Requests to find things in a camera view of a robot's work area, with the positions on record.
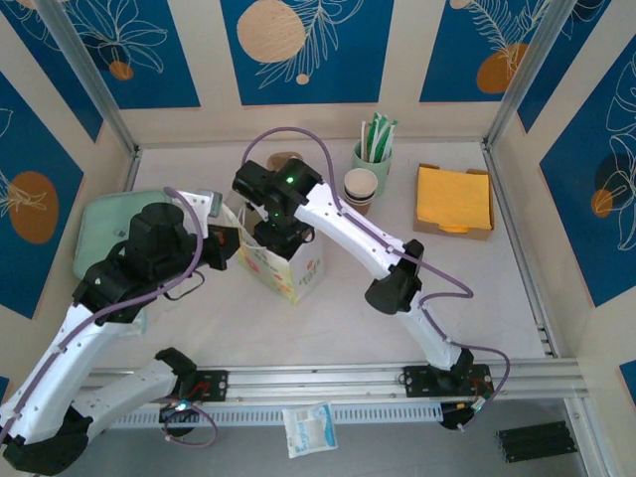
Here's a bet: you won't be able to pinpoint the pale green straw mug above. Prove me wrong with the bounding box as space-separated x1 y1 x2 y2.
352 138 394 198

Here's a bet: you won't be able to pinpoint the pale translucent plastic bottle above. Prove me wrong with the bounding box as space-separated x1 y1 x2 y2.
111 310 150 339

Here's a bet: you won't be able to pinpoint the stack of paper cups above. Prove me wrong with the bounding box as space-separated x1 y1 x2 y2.
343 167 380 203

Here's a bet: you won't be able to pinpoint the right lower frame post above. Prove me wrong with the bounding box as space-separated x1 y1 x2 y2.
563 397 603 477

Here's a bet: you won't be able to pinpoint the aluminium frame post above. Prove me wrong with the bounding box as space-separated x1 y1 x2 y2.
484 0 572 150
34 0 140 156

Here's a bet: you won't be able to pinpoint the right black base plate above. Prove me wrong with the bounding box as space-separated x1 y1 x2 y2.
400 365 494 398

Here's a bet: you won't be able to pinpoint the right aluminium side rail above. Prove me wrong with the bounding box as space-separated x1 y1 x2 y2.
480 141 560 360

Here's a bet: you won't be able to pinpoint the white paper takeout bag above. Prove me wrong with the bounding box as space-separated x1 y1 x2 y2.
221 201 324 305

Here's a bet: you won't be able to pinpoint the white blue printed packet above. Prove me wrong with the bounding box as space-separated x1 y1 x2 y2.
281 400 339 459

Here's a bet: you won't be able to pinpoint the aluminium side rail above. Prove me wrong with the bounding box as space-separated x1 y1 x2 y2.
123 147 145 194
480 141 560 360

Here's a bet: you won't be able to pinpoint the base circuit board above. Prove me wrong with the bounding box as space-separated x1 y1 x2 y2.
440 399 493 432
158 397 201 424

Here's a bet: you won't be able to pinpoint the right base circuit board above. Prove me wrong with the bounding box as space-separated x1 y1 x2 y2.
440 399 493 432

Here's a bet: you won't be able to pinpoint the yellow napkin stack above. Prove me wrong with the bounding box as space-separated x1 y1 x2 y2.
415 165 494 234

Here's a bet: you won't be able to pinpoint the brown paper cup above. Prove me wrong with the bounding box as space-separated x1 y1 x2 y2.
345 196 374 218

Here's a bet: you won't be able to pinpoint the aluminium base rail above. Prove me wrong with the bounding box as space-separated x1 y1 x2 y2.
93 361 585 406

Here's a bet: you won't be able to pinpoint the left base circuit board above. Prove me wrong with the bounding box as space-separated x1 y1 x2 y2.
158 397 201 424

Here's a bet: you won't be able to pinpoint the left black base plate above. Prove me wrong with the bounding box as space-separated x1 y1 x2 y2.
148 368 231 404

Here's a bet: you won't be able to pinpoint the left aluminium side rail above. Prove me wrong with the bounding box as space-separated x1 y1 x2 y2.
123 147 145 194

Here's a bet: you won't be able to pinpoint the thin purple cable loop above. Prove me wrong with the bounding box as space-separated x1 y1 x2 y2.
162 395 220 448

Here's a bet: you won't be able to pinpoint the brown pulp cup carrier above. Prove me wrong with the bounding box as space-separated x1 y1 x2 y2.
266 151 305 170

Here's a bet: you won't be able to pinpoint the left aluminium frame post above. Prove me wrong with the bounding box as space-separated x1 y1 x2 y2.
34 0 140 156

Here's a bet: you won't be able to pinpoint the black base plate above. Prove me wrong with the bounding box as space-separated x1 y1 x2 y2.
148 368 231 404
400 365 494 398

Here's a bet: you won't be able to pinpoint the right aluminium frame post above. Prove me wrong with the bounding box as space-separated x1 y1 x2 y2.
484 0 572 150

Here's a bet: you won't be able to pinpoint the white slotted cable duct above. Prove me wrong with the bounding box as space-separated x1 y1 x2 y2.
111 402 444 429

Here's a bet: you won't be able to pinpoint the mint green square container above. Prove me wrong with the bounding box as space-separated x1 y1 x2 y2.
73 191 168 279

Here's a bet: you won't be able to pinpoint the stack of yellow napkins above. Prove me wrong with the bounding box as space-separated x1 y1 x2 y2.
411 162 496 243

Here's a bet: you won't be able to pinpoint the black extrusion pieces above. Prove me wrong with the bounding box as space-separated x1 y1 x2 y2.
495 420 580 464

